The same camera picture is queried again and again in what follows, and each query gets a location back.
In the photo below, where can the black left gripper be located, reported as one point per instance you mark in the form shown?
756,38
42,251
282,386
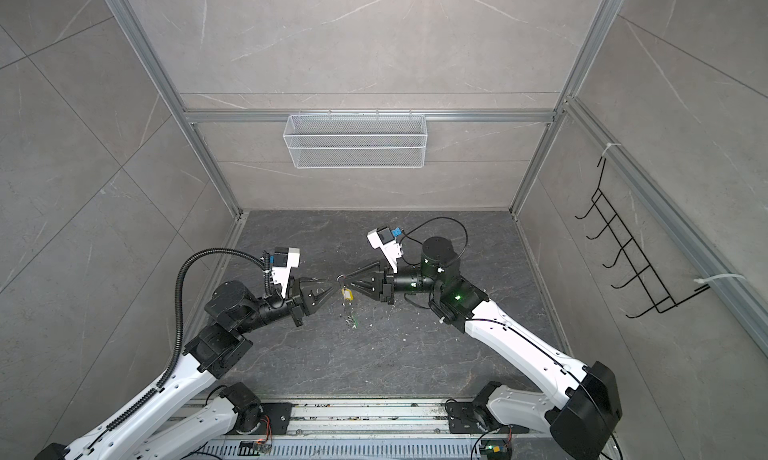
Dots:
302,302

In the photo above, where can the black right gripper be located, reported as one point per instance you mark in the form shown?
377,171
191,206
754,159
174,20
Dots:
385,292

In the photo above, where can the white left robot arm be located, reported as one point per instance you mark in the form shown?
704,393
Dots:
138,431

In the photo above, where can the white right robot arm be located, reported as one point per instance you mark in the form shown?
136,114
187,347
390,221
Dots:
577,404

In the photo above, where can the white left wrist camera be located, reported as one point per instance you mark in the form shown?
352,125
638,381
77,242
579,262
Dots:
277,269

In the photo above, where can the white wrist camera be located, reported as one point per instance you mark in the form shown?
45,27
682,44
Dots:
386,240
277,269

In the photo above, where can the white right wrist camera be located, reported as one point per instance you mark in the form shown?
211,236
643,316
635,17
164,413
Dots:
386,240

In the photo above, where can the white wire mesh basket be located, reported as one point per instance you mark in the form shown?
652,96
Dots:
327,141

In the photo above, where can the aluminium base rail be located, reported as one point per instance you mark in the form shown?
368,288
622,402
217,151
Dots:
360,428

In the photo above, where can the black wire hook rack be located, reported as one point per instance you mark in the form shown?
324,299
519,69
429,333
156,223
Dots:
628,250

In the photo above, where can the aluminium frame profiles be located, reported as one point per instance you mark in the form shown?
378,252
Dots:
736,294

